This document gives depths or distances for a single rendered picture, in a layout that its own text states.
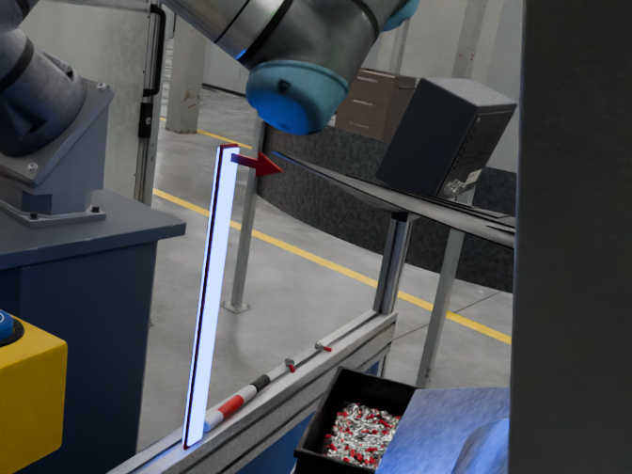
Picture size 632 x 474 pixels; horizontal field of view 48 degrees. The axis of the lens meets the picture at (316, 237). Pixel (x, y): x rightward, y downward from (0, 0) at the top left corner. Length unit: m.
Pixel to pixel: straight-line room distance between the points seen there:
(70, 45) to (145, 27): 0.34
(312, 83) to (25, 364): 0.29
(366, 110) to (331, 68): 6.89
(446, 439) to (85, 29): 2.10
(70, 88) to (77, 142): 0.07
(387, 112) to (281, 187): 4.51
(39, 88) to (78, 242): 0.20
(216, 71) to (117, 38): 9.06
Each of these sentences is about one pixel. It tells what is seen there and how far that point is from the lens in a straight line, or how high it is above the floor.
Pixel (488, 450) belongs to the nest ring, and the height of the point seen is 1.11.
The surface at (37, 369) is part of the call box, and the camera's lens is 0.53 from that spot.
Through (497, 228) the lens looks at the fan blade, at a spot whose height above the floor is 1.19.
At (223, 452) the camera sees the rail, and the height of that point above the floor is 0.83.
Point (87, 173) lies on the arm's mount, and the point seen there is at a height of 1.07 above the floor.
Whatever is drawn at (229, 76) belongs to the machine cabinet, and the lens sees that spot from 11.42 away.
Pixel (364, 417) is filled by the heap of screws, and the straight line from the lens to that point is 0.94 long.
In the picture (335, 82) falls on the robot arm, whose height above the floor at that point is 1.27.
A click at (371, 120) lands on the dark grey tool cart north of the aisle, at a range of 7.43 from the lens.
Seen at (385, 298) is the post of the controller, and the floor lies 0.89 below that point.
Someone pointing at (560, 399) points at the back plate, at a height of 1.21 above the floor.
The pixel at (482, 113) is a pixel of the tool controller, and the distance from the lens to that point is 1.21.
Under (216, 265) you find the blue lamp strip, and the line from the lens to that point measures 0.71.
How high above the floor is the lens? 1.32
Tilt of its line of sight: 17 degrees down
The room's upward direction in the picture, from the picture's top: 10 degrees clockwise
